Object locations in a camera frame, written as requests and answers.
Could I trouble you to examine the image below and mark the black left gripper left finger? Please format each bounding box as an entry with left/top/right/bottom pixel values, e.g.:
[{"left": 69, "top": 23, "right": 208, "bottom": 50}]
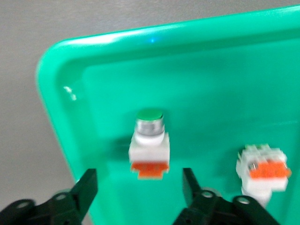
[{"left": 0, "top": 168, "right": 98, "bottom": 225}]

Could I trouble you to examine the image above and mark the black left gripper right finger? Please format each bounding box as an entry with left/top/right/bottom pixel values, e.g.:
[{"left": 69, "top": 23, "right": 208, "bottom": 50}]
[{"left": 173, "top": 167, "right": 281, "bottom": 225}]

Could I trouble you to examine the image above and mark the green plastic tray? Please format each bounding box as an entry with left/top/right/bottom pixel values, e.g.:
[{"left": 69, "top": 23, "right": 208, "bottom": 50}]
[{"left": 35, "top": 4, "right": 300, "bottom": 225}]

